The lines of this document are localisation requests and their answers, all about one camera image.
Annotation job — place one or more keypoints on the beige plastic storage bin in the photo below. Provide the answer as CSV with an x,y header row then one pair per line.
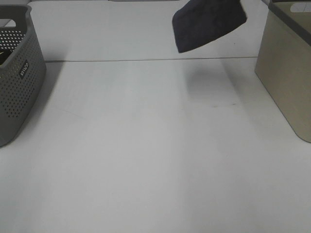
x,y
284,63

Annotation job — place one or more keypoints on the grey perforated plastic basket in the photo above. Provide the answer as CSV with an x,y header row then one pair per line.
x,y
22,70

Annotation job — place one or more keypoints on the dark grey towel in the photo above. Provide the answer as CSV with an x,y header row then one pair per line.
x,y
200,22

